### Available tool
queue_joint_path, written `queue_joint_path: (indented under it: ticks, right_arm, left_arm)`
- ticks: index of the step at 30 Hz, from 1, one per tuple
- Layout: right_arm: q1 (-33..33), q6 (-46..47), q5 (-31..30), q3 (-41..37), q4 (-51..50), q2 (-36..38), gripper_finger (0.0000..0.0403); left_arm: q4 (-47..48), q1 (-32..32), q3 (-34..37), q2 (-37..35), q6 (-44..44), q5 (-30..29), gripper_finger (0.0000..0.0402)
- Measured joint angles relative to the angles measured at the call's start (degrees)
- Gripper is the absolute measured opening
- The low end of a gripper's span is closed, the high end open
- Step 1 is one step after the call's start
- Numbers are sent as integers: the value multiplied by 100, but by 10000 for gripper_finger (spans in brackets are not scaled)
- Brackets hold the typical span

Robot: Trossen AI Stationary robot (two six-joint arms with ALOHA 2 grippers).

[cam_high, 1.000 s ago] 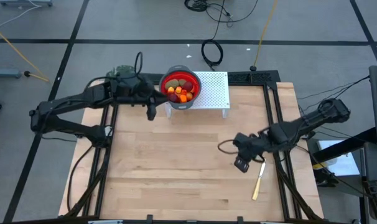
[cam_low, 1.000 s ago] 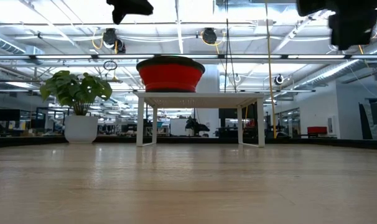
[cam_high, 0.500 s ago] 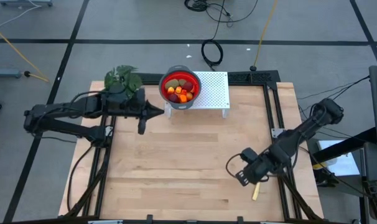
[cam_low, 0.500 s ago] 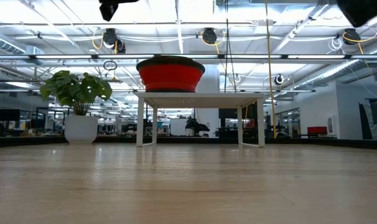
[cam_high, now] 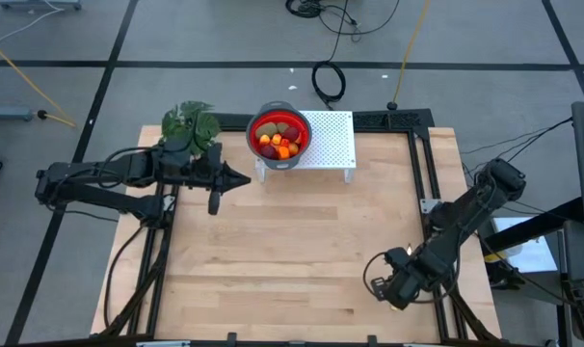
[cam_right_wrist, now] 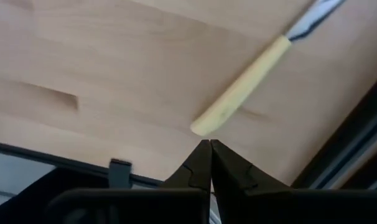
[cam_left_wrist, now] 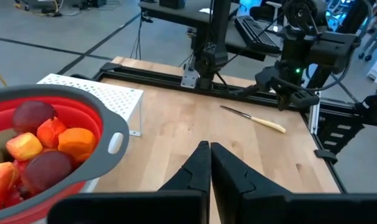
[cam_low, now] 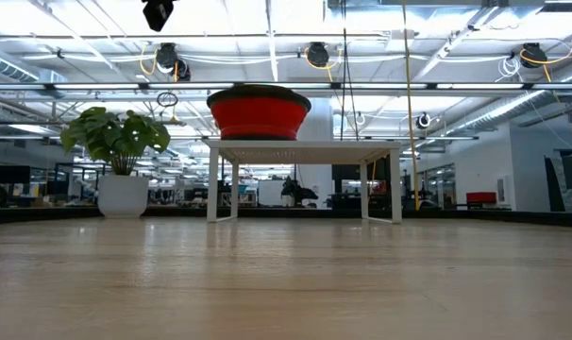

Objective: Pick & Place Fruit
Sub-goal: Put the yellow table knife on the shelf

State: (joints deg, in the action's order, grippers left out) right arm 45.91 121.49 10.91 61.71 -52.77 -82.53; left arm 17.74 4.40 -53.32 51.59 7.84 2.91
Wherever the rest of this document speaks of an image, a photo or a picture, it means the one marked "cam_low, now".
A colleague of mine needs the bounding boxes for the potted green leafy plant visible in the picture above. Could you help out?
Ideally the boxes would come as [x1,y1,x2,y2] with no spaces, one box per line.
[59,107,171,219]

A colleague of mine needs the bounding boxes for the red box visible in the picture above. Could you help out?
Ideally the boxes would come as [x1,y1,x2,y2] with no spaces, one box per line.
[465,191,497,205]

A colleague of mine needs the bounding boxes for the black aluminium table frame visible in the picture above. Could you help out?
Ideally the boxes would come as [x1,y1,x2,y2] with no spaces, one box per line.
[0,206,572,229]

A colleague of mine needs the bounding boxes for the red grey collapsible colander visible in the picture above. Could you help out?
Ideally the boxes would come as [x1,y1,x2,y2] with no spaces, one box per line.
[206,83,312,142]

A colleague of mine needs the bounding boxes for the yellow hanging cable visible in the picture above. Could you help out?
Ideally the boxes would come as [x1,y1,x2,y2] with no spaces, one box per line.
[401,0,422,212]

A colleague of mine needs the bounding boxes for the black monitor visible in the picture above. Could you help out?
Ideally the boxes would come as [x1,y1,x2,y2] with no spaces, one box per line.
[0,164,31,185]

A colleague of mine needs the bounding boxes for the black hanging cable ring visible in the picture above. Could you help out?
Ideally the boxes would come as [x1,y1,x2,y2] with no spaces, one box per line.
[155,91,179,109]

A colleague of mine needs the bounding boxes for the white perforated metal riser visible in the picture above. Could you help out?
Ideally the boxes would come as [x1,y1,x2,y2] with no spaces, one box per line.
[206,139,403,224]

